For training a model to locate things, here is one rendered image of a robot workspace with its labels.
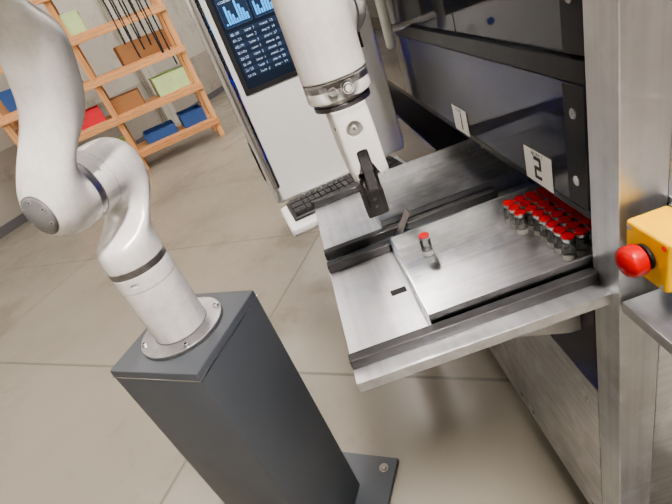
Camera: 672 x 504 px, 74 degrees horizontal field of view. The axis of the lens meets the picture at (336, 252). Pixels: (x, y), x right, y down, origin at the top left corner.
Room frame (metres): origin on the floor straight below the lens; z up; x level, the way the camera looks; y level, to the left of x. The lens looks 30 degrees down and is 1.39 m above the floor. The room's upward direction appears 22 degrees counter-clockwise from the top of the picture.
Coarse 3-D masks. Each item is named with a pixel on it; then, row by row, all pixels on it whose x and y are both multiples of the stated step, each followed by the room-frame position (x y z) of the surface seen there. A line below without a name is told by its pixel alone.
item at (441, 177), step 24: (456, 144) 1.11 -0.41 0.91; (408, 168) 1.11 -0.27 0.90; (432, 168) 1.09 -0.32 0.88; (456, 168) 1.03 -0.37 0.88; (480, 168) 0.98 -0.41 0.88; (504, 168) 0.94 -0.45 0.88; (384, 192) 1.06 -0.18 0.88; (408, 192) 1.01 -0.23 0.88; (432, 192) 0.96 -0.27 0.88; (456, 192) 0.86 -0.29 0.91; (384, 216) 0.94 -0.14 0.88
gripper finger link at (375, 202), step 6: (366, 186) 0.55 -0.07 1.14; (372, 192) 0.57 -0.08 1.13; (378, 192) 0.57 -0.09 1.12; (366, 198) 0.58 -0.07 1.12; (372, 198) 0.57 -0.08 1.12; (378, 198) 0.57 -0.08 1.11; (384, 198) 0.58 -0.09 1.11; (366, 204) 0.58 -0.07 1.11; (372, 204) 0.57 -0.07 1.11; (378, 204) 0.57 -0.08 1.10; (384, 204) 0.58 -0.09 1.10; (366, 210) 0.58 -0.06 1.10; (372, 210) 0.58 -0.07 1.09; (378, 210) 0.57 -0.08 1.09; (384, 210) 0.58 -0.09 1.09; (372, 216) 0.58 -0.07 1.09
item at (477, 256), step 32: (512, 192) 0.77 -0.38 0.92; (448, 224) 0.78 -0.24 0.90; (480, 224) 0.76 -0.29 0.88; (416, 256) 0.73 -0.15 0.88; (448, 256) 0.69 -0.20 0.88; (480, 256) 0.66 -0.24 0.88; (512, 256) 0.62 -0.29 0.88; (544, 256) 0.59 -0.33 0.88; (416, 288) 0.60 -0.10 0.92; (448, 288) 0.61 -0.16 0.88; (480, 288) 0.58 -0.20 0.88; (512, 288) 0.52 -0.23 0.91
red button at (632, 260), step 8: (624, 248) 0.40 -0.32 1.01; (632, 248) 0.39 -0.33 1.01; (640, 248) 0.39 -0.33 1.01; (616, 256) 0.40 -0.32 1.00; (624, 256) 0.39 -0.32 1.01; (632, 256) 0.38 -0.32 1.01; (640, 256) 0.38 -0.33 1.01; (624, 264) 0.39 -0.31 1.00; (632, 264) 0.38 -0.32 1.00; (640, 264) 0.37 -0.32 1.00; (648, 264) 0.37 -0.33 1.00; (624, 272) 0.39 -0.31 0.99; (632, 272) 0.38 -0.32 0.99; (640, 272) 0.37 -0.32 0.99; (648, 272) 0.37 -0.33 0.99
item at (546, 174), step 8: (528, 152) 0.67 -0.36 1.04; (536, 152) 0.64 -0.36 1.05; (528, 160) 0.67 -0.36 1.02; (544, 160) 0.62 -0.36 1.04; (528, 168) 0.67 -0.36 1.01; (544, 168) 0.62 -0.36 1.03; (528, 176) 0.68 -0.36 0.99; (544, 176) 0.62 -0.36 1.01; (552, 176) 0.60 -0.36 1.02; (544, 184) 0.62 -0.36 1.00; (552, 184) 0.60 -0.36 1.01; (552, 192) 0.60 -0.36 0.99
